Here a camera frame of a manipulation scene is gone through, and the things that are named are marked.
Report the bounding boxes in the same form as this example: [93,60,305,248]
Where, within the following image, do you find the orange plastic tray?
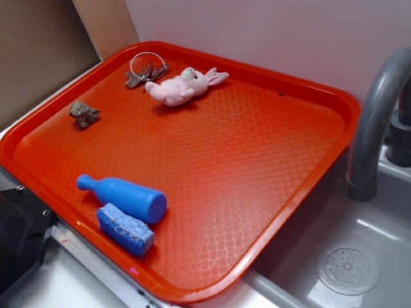
[1,42,360,304]

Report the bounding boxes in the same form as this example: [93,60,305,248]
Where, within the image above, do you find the grey toy sink basin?
[244,154,410,307]

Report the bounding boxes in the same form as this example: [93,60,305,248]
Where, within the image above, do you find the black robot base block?
[1,185,55,298]

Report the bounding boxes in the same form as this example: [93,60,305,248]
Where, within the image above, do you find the grey brown rock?
[69,101,100,129]

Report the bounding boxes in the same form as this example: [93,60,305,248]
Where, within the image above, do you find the brown cardboard panel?
[1,1,100,129]

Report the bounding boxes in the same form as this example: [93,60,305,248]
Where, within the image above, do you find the blue sponge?
[96,203,155,257]

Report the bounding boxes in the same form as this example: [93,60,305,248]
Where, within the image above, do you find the pink plush bunny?
[144,67,229,107]

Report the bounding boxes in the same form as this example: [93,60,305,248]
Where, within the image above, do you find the grey curved faucet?
[347,47,410,201]

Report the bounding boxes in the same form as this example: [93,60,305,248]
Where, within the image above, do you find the dark grey faucet handle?
[386,77,410,167]

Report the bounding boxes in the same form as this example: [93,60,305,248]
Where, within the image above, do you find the silver keys on ring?
[125,51,170,90]

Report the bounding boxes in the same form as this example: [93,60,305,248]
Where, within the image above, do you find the blue plastic bottle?
[76,175,167,224]

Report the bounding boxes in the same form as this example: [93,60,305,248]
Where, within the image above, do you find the light wooden board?
[73,0,139,61]

